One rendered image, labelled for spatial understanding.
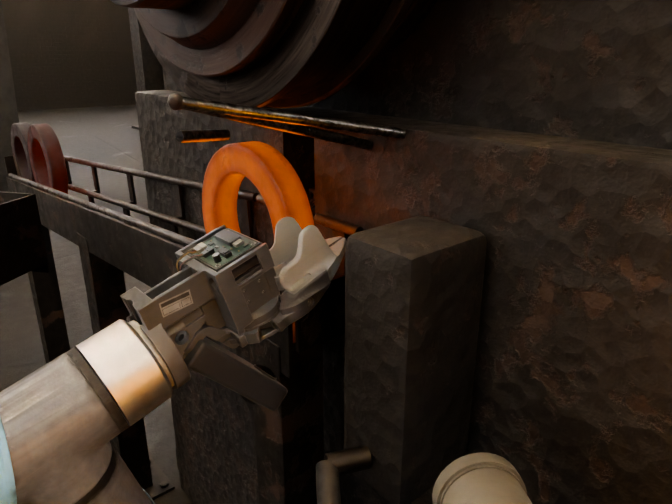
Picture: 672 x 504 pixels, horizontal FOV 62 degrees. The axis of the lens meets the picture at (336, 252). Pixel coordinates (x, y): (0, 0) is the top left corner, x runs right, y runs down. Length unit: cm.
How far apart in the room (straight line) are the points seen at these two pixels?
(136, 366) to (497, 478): 26
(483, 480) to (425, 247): 17
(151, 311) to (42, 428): 11
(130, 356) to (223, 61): 28
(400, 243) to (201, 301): 17
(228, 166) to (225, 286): 22
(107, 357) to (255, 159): 25
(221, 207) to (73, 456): 34
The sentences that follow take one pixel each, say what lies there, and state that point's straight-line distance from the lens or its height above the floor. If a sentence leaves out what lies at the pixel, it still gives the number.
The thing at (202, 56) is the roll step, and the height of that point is 93.
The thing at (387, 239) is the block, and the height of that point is 80.
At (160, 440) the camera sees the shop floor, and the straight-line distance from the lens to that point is 158.
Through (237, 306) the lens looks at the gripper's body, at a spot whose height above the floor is 74.
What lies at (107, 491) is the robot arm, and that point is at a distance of 49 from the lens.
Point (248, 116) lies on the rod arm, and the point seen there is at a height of 89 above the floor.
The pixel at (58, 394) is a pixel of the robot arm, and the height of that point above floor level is 71.
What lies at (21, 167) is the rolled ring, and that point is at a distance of 172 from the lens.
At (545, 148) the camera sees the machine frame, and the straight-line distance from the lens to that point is 45.
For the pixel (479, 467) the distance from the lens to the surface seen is 39.
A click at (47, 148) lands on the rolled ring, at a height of 74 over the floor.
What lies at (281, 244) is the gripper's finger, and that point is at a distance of 54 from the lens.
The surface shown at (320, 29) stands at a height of 95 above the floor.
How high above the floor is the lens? 94
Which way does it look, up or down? 20 degrees down
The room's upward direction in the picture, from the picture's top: straight up
